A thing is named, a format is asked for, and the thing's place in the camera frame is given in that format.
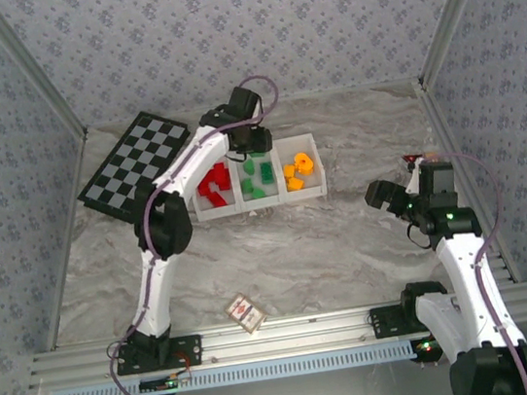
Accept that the dark green long lego brick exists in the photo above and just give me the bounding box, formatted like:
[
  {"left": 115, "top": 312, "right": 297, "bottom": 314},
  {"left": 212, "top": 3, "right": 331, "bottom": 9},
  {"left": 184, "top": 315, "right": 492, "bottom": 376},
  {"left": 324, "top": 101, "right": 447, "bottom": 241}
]
[{"left": 259, "top": 161, "right": 277, "bottom": 187}]

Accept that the yellow round lego piece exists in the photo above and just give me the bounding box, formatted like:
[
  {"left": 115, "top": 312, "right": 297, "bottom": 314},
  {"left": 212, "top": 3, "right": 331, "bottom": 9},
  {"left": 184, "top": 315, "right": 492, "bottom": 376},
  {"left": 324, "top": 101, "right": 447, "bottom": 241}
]
[{"left": 292, "top": 151, "right": 316, "bottom": 177}]

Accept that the black and grey chessboard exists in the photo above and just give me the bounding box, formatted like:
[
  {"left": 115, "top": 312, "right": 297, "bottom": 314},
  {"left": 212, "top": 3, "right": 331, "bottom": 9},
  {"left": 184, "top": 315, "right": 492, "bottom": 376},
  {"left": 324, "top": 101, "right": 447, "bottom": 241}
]
[{"left": 66, "top": 104, "right": 202, "bottom": 223}]

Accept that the small circuit board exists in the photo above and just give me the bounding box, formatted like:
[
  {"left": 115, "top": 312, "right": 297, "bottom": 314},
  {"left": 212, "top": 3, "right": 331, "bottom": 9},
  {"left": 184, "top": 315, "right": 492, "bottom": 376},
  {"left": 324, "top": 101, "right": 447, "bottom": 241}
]
[
  {"left": 413, "top": 337, "right": 446, "bottom": 355},
  {"left": 138, "top": 372, "right": 193, "bottom": 394}
]

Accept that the small card box red print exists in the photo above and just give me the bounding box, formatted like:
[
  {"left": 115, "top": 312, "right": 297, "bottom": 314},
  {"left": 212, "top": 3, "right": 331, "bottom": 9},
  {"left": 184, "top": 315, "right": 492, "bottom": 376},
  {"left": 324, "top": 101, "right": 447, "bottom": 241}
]
[{"left": 222, "top": 289, "right": 269, "bottom": 337}]

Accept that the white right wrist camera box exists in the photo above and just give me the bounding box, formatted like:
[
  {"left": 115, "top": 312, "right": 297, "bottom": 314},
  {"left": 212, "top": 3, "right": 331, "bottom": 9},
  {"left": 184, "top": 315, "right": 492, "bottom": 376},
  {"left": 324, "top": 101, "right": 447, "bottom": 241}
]
[{"left": 403, "top": 159, "right": 429, "bottom": 196}]

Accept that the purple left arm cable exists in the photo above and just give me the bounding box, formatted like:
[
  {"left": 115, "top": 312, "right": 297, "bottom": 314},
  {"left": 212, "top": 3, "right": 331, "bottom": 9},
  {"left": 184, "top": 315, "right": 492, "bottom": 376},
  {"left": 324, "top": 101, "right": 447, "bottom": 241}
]
[{"left": 71, "top": 72, "right": 319, "bottom": 395}]

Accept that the aluminium side rail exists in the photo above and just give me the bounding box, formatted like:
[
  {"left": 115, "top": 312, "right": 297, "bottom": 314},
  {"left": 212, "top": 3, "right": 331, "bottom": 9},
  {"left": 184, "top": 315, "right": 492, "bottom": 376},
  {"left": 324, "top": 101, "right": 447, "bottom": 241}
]
[
  {"left": 413, "top": 71, "right": 522, "bottom": 294},
  {"left": 17, "top": 128, "right": 118, "bottom": 354}
]

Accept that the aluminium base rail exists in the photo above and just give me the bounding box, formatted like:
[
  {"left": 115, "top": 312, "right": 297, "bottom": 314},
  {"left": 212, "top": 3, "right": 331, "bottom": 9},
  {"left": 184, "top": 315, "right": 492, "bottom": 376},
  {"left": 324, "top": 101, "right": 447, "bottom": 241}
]
[{"left": 24, "top": 282, "right": 527, "bottom": 391}]

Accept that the aluminium corner post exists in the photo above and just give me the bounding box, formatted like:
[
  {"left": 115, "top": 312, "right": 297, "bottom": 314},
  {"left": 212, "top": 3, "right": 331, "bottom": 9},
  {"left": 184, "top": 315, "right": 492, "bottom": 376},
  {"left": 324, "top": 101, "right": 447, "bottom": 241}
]
[
  {"left": 405, "top": 0, "right": 520, "bottom": 91},
  {"left": 0, "top": 0, "right": 90, "bottom": 150}
]

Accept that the grey slotted cable duct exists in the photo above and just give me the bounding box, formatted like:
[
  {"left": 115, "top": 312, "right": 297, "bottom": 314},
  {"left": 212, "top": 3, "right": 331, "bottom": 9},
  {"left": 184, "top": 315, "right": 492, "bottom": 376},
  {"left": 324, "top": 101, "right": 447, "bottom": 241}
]
[{"left": 48, "top": 339, "right": 418, "bottom": 395}]

